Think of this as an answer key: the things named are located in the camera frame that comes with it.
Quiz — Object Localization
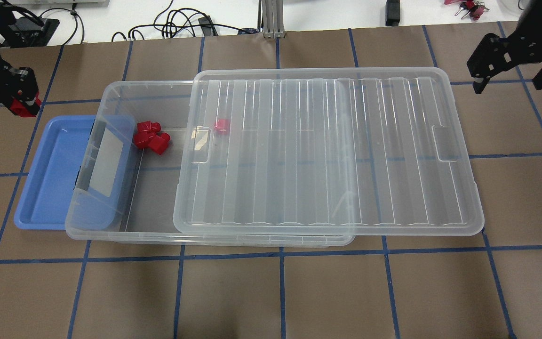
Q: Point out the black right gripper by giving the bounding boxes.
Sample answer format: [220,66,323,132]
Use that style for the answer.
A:
[467,0,542,95]

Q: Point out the clear plastic box lid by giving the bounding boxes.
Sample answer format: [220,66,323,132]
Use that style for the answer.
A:
[173,67,485,236]

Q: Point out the blue plastic tray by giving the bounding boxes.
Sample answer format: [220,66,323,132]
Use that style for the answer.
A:
[14,114,136,230]

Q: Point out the clear plastic storage box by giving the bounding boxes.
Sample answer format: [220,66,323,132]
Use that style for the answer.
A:
[64,80,354,248]

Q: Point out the red key bunch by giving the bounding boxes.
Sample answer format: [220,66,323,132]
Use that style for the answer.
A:
[443,0,490,21]

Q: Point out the black power adapter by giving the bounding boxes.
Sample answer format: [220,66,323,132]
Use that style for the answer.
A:
[385,0,401,26]

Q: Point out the aluminium frame post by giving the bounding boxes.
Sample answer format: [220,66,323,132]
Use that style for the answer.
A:
[258,0,286,39]

